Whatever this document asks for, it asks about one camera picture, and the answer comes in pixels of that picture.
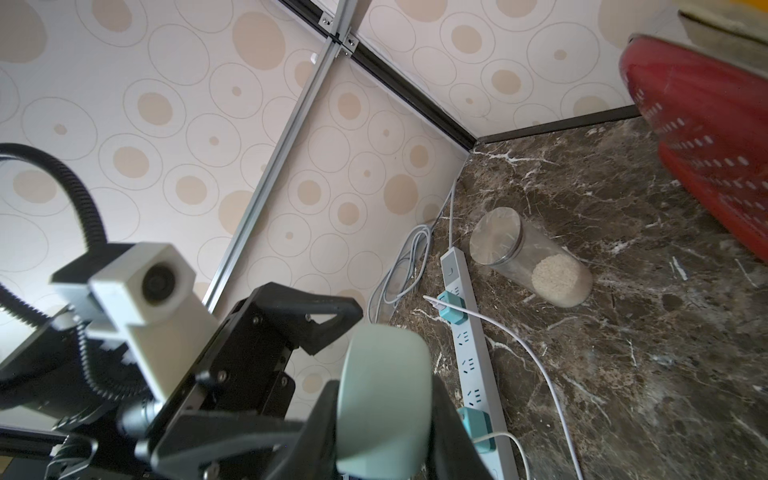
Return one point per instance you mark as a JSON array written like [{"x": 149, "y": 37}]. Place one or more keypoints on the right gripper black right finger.
[{"x": 451, "y": 453}]

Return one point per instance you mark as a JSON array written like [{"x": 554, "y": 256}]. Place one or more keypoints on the clear jar with rice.
[{"x": 507, "y": 243}]

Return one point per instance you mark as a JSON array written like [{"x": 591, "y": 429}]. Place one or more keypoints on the white power strip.
[{"x": 477, "y": 381}]

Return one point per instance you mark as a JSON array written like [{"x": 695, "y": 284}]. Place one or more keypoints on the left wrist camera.
[{"x": 142, "y": 295}]

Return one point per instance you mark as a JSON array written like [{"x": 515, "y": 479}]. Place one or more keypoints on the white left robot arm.
[{"x": 145, "y": 382}]

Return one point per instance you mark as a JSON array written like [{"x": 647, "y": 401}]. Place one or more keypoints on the red polka dot toaster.
[{"x": 697, "y": 71}]

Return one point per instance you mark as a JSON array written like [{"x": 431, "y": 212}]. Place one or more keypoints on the teal charger with white cable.
[{"x": 478, "y": 427}]

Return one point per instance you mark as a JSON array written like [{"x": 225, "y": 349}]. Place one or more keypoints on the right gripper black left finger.
[{"x": 313, "y": 454}]

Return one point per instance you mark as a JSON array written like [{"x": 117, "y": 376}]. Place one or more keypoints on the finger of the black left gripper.
[
  {"x": 200, "y": 444},
  {"x": 308, "y": 321}
]

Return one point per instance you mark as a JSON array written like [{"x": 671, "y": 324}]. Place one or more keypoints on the mint green earbud case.
[{"x": 384, "y": 404}]

